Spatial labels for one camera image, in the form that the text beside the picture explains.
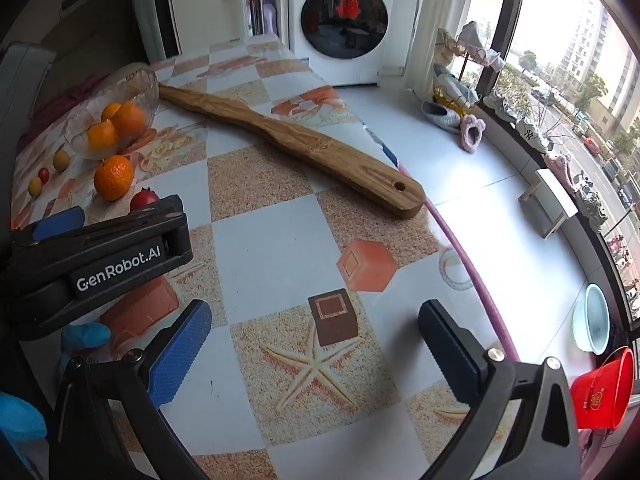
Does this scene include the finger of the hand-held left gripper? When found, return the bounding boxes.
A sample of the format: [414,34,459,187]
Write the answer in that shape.
[10,206,87,247]
[82,194,195,272]

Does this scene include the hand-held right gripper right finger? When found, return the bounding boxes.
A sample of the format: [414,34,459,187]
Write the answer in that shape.
[410,299,583,480]

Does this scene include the sofa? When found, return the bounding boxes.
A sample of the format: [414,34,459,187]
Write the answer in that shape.
[0,0,151,126]

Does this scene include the checkered printed tablecloth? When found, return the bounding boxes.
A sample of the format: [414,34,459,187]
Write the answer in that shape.
[10,35,521,480]

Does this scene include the maroon cloth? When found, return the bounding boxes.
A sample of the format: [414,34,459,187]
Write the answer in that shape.
[30,72,116,121]

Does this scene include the clear glass bowl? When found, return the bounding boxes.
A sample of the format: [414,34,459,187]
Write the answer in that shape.
[65,67,161,161]

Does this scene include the white curtain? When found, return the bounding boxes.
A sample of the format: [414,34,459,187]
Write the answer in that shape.
[402,0,478,93]

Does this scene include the grey shoe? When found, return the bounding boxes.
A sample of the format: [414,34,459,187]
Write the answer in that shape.
[575,190,610,233]

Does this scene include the grey white sneaker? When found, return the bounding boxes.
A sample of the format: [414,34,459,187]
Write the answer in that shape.
[420,101,462,133]

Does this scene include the white washing machine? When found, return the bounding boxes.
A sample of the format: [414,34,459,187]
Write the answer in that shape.
[287,0,398,86]

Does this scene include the small wooden stool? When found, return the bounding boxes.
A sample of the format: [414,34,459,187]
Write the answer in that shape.
[517,168,580,239]

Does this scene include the pale green basin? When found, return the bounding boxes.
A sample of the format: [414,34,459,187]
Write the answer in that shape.
[571,283,611,356]

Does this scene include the long wooden board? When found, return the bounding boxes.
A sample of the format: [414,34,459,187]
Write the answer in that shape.
[157,84,426,219]

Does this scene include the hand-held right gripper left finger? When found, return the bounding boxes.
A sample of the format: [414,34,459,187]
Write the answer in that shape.
[50,299,213,480]

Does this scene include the large orange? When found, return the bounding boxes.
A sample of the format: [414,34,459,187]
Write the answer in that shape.
[93,155,136,202]

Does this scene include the person's left hand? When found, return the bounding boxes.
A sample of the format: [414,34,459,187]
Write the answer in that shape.
[0,321,112,463]

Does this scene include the pink fluffy slipper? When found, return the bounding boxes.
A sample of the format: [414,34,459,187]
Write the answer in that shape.
[459,114,487,155]
[544,152,583,196]

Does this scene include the red plastic bucket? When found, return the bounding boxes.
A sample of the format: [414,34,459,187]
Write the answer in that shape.
[570,345,635,432]

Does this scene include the metal shoe rack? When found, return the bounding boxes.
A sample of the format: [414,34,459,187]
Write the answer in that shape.
[432,20,506,111]

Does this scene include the pink hoop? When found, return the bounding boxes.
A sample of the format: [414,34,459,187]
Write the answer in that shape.
[365,127,521,361]

